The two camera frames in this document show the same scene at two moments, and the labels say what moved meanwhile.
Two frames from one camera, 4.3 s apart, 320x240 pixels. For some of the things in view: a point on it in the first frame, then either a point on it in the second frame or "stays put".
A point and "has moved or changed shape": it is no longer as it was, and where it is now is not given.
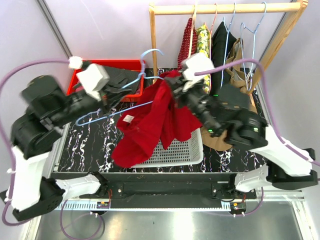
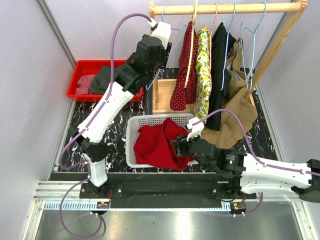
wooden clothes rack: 297,8 stays put
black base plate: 161,186 stays put
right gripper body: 193,98 to 182,142
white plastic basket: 187,151 to 135,121
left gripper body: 89,103 to 163,56
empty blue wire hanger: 241,47 stays put
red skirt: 156,119 to 153,146
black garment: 219,39 stays put
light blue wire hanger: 141,76 has moved or changed shape
